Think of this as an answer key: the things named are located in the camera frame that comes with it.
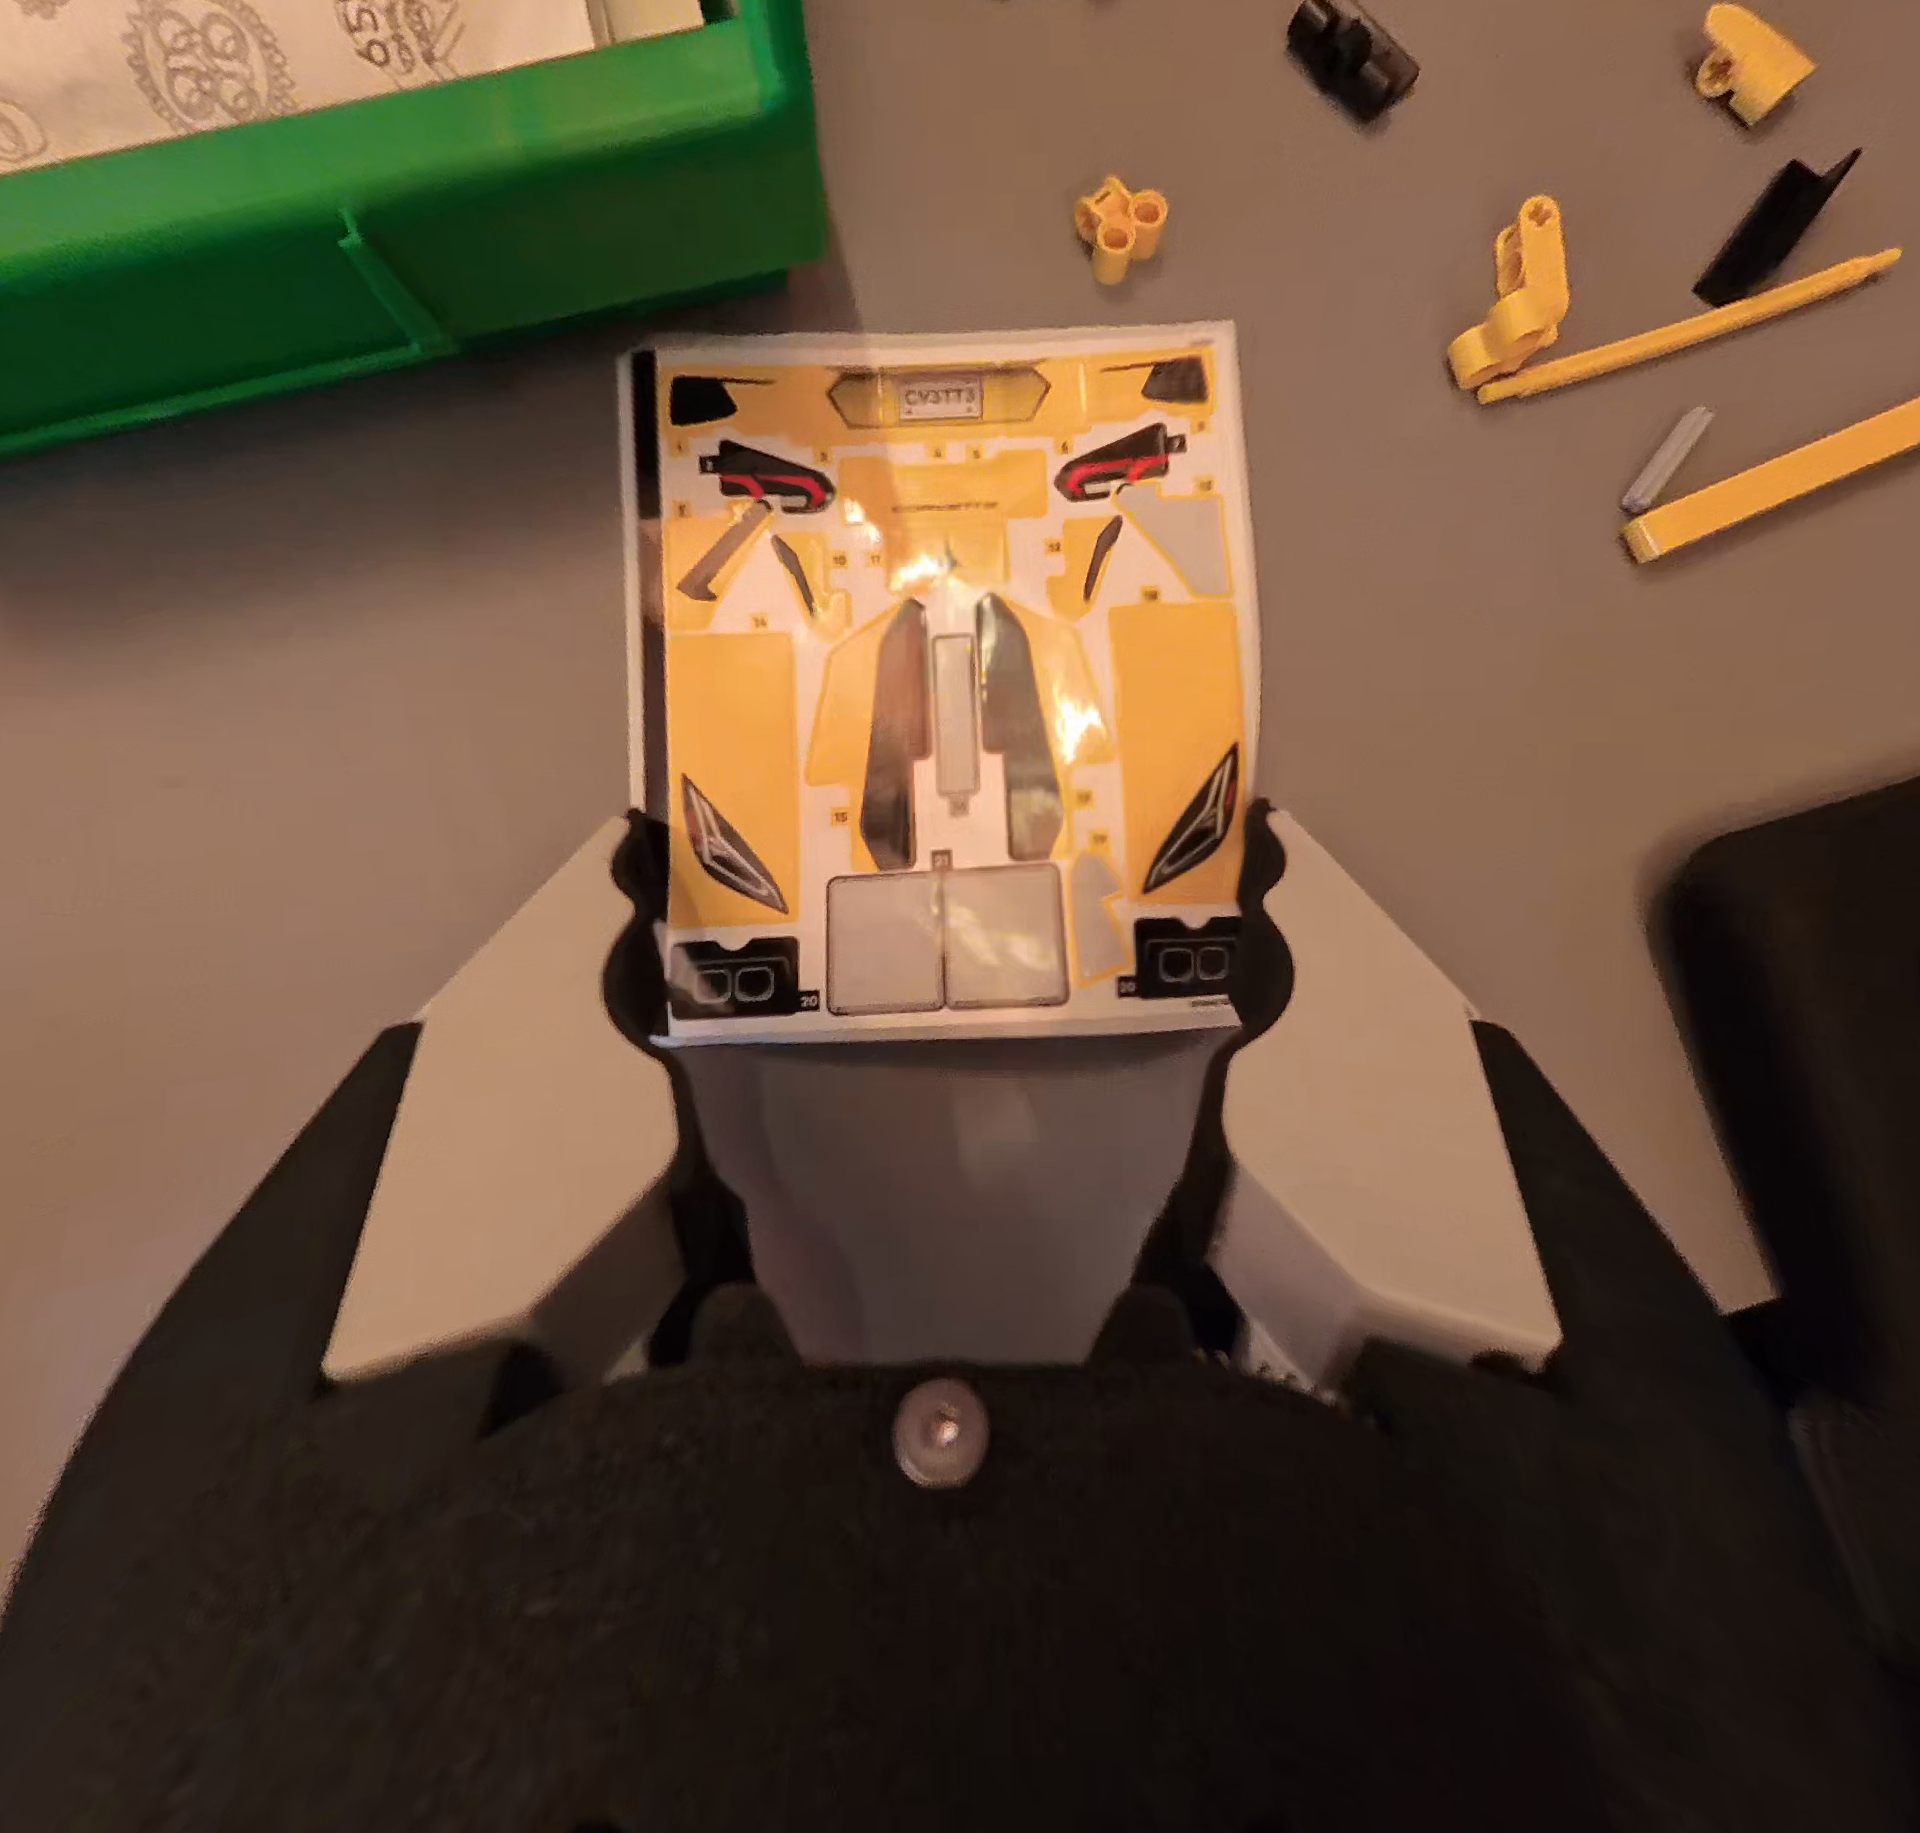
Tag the black toy connector block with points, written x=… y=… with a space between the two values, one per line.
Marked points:
x=1351 y=55

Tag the yellow angled toy connector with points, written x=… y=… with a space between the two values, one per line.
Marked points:
x=1534 y=253

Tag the grey toy pin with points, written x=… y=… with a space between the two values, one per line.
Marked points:
x=1668 y=459

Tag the yellow rounded toy piece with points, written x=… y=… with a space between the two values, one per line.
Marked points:
x=1750 y=62

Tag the printed white paper bag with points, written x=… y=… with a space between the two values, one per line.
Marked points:
x=299 y=31

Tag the small yellow triple connector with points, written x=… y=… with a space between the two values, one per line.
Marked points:
x=1119 y=234

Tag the yellow sticker sheet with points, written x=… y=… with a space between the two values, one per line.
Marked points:
x=932 y=545

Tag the long yellow toy axle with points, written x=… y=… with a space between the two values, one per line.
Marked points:
x=1682 y=330

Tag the black toy panel piece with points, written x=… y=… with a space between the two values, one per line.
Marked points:
x=1780 y=229

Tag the green plastic bin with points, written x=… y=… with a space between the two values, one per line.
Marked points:
x=451 y=199

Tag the yellow toy beam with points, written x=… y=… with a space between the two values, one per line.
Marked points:
x=1768 y=490

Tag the black dotted pad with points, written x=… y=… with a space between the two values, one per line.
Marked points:
x=1800 y=1041

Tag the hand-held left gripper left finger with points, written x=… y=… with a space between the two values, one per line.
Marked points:
x=497 y=1140

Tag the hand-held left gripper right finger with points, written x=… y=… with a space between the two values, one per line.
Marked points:
x=1383 y=1140

